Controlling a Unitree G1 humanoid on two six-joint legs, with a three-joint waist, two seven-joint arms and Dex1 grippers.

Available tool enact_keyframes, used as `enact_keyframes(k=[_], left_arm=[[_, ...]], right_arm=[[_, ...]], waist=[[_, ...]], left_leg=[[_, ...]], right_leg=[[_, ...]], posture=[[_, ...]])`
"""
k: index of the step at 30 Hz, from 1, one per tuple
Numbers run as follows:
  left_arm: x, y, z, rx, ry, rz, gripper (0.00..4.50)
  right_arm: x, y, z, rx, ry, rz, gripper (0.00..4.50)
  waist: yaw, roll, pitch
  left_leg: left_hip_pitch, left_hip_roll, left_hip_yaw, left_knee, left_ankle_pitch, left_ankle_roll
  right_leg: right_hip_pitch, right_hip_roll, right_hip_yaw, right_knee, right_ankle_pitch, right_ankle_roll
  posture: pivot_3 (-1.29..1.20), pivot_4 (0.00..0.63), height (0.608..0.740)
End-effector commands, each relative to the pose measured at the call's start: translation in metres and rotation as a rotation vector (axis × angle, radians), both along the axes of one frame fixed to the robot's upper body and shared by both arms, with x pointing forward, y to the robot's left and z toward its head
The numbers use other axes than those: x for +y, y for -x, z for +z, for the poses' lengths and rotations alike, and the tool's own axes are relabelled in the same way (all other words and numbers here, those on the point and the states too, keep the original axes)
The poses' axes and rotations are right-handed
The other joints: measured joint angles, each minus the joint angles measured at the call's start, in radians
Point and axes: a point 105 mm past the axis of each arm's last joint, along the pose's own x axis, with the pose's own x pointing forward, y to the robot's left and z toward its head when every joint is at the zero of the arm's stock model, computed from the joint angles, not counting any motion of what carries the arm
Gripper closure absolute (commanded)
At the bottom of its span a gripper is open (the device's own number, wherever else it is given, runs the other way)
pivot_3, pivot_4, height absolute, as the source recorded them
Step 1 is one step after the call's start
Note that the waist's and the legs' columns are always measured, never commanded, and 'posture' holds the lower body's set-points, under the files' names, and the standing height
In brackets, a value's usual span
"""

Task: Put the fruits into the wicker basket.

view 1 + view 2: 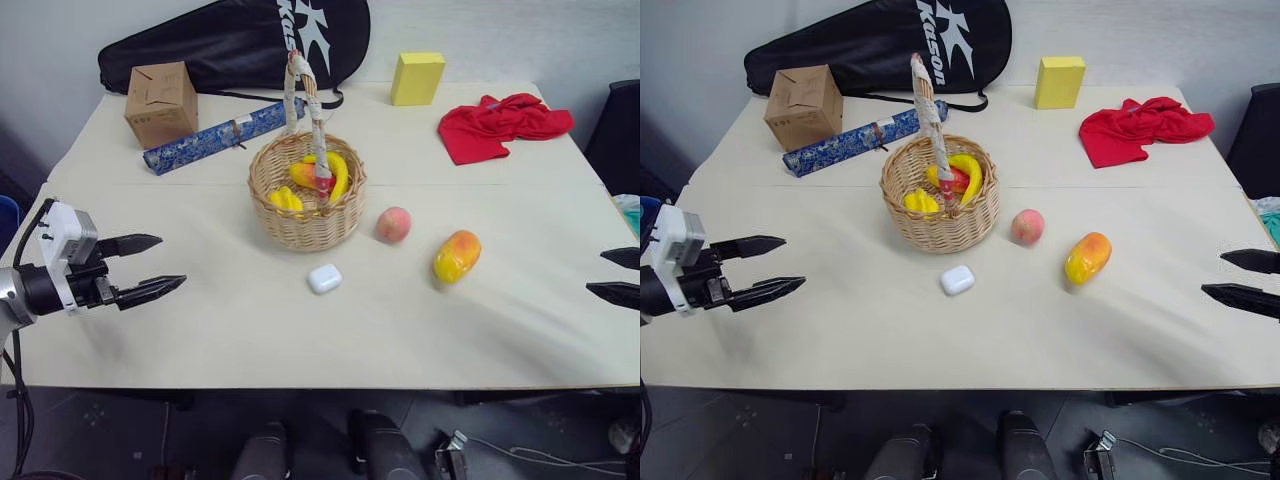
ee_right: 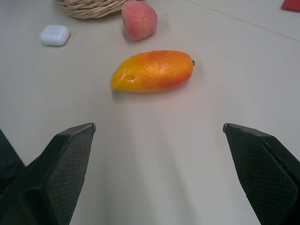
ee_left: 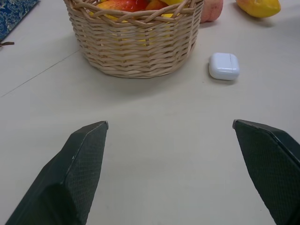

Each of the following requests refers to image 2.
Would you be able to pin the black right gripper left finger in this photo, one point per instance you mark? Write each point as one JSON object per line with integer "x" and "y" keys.
{"x": 58, "y": 173}

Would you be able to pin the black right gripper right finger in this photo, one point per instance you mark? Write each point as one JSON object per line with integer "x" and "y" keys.
{"x": 262, "y": 173}

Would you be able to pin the woven wicker basket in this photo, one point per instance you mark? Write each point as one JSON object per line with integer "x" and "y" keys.
{"x": 91, "y": 8}

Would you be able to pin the white earbuds case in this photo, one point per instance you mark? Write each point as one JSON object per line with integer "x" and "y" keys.
{"x": 55, "y": 35}

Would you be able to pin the orange yellow mango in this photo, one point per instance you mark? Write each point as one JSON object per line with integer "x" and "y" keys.
{"x": 152, "y": 71}

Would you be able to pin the red flat object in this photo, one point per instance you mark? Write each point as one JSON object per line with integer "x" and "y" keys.
{"x": 291, "y": 4}

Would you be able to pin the pink peach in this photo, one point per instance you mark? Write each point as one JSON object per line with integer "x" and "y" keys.
{"x": 139, "y": 21}

